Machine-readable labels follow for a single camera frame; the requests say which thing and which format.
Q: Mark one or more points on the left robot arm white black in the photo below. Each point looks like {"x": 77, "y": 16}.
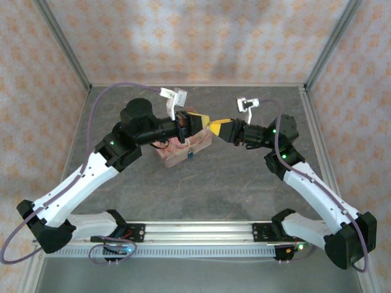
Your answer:
{"x": 91, "y": 174}

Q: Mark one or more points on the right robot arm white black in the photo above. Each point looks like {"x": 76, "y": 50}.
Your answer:
{"x": 317, "y": 192}

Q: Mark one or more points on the aluminium base beam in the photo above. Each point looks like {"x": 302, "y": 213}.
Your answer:
{"x": 198, "y": 232}

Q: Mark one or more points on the aluminium table edge rail short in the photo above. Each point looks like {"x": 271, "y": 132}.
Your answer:
{"x": 244, "y": 84}

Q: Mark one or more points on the aluminium table edge rail wide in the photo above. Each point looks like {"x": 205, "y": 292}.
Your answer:
{"x": 320, "y": 146}

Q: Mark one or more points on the aluminium frame post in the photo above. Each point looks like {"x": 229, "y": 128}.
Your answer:
{"x": 331, "y": 42}
{"x": 64, "y": 45}

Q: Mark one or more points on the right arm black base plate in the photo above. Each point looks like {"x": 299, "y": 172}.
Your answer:
{"x": 262, "y": 232}

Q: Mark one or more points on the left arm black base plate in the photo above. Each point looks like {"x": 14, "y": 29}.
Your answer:
{"x": 137, "y": 233}

